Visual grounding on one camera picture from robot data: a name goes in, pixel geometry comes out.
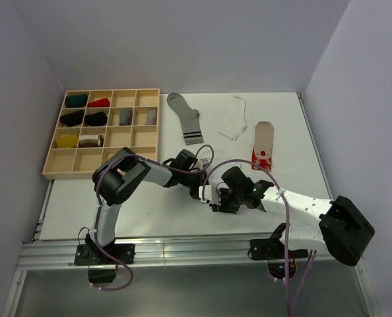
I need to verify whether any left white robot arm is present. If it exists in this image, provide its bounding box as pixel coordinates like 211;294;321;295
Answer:
85;147;207;264

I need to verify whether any white striped sock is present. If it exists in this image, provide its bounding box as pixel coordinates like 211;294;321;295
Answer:
198;147;240;187

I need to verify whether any red rolled sock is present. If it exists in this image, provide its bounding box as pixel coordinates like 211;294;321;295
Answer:
87;98;110;108

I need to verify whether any plain white sock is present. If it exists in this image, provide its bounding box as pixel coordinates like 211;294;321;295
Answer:
218;94;247;141

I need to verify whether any grey striped sock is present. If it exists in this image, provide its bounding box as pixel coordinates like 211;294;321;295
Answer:
167;92;204;145

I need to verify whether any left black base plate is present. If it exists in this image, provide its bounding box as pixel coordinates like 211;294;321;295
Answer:
74;244;135;266

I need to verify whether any black rolled sock left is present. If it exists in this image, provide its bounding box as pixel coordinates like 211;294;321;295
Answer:
59;110;84;127

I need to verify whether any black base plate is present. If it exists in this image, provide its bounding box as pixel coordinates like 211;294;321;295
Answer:
74;244;135;266
245;238;311;262

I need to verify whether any white brown rolled sock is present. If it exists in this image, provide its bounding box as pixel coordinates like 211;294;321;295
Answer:
78;134;104;148

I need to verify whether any yellow rolled sock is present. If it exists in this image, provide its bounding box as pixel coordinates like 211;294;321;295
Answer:
56;134;79;149

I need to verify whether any wooden compartment tray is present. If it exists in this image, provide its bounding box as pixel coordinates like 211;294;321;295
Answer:
42;88;160;180

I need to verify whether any aluminium mounting rail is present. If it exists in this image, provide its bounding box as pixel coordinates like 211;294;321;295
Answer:
17;232;364;271

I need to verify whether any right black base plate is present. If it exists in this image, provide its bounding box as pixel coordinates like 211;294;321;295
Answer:
245;238;311;262

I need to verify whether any beige red reindeer sock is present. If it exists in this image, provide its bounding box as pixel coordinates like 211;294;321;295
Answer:
251;121;274;171

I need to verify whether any black rolled sock right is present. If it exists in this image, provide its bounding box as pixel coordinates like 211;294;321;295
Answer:
84;112;108;127

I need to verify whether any light grey rolled sock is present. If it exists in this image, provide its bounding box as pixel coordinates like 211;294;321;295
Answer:
146;109;157;125

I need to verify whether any dark green rolled sock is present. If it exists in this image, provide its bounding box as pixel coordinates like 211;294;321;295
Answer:
65;94;88;108

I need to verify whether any black rolled sock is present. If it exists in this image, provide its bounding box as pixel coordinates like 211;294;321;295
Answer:
84;112;108;127
59;110;84;127

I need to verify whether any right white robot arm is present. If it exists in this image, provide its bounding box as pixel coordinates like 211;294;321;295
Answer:
199;166;375;267

